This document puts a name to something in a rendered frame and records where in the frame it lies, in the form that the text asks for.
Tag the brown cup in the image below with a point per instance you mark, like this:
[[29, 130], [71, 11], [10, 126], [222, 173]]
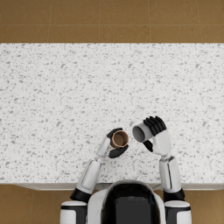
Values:
[[119, 139]]

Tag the grey cup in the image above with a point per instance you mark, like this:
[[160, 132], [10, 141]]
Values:
[[141, 132]]

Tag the robot body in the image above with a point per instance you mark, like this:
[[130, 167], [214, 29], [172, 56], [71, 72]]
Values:
[[129, 202]]

